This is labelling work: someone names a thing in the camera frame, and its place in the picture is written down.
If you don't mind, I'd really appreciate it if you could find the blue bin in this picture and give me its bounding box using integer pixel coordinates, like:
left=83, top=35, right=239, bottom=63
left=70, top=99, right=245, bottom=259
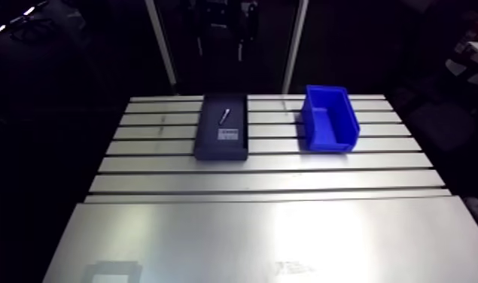
left=300, top=84, right=361, bottom=153

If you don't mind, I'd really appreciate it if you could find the white post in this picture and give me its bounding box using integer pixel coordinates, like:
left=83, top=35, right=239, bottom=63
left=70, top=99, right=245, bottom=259
left=282, top=0, right=310, bottom=95
left=144, top=0, right=179, bottom=94

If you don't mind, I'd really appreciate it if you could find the dark blue-grey tray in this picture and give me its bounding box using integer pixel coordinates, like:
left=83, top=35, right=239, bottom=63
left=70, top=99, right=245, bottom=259
left=193, top=93, right=249, bottom=161

